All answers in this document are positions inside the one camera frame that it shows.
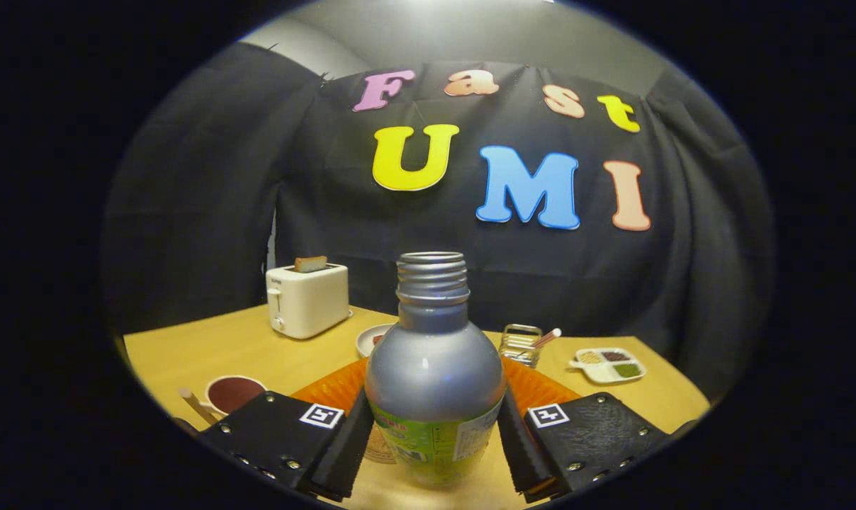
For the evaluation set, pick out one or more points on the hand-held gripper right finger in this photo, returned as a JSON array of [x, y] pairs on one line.
[[520, 453]]

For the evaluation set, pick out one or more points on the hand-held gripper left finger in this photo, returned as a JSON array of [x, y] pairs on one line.
[[346, 453]]

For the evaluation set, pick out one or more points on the round cork coaster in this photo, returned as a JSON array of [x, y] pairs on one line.
[[377, 450]]

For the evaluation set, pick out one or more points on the silver bottle with green label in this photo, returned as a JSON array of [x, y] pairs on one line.
[[435, 368]]

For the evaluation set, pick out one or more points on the small white plate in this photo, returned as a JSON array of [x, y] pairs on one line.
[[365, 343]]

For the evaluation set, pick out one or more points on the pink white stick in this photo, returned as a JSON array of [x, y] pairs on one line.
[[545, 340]]

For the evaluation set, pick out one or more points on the white divided dish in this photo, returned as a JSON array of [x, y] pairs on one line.
[[609, 374]]

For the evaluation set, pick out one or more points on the wooden table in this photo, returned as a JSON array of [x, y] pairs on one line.
[[244, 350]]

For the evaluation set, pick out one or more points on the cream toaster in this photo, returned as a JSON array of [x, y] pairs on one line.
[[311, 304]]

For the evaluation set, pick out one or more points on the toast slice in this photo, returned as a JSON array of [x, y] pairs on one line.
[[310, 264]]

